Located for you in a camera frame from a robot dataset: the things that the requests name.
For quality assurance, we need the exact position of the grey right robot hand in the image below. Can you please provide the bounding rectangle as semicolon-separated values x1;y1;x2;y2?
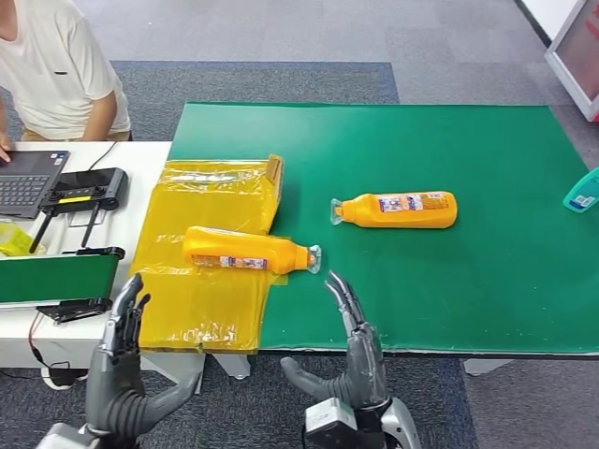
279;269;390;412

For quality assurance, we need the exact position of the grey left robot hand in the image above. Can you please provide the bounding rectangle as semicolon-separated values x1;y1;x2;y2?
84;272;202;436

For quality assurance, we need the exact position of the orange plastic bottle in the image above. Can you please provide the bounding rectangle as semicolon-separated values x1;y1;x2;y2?
329;190;459;231
181;225;323;277

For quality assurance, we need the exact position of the teal plastic bottle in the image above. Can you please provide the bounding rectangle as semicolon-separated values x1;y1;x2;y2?
561;167;599;216

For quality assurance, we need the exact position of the dark grey laptop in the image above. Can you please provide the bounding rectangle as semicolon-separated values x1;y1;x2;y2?
0;150;71;221

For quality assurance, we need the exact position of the white power strip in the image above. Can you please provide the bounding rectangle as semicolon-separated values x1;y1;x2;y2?
40;367;89;392

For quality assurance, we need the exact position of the yellow plastic wrap piece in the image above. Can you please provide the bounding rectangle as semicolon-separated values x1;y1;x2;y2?
0;221;48;259

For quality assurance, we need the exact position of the white table foot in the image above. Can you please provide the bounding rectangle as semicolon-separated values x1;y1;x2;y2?
140;353;207;397
212;354;252;381
463;357;517;379

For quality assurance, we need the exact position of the person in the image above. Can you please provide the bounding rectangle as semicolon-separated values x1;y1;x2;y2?
0;0;133;143

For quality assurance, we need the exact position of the green table mat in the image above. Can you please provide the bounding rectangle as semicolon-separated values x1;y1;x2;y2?
168;101;599;361

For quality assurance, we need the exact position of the black remote controller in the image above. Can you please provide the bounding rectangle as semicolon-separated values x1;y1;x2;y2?
28;167;130;256

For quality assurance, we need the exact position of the clear acrylic stand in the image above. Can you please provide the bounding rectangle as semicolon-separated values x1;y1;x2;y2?
65;209;108;230

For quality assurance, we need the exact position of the green belt conveyor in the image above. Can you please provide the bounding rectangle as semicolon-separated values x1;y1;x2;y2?
0;245;126;326

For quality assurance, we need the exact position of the yellow plastic sheet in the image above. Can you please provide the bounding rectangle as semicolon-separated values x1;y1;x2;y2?
128;153;292;355

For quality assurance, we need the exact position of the white framed display board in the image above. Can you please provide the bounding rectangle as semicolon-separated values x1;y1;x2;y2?
544;0;599;123

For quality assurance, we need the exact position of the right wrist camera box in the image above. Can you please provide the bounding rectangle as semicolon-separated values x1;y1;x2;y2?
303;398;362;449

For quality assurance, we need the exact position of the red cable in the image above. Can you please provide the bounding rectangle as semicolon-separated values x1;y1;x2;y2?
27;311;51;369

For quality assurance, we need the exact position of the black floor cable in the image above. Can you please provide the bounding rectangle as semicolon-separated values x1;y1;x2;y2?
0;368;43;381

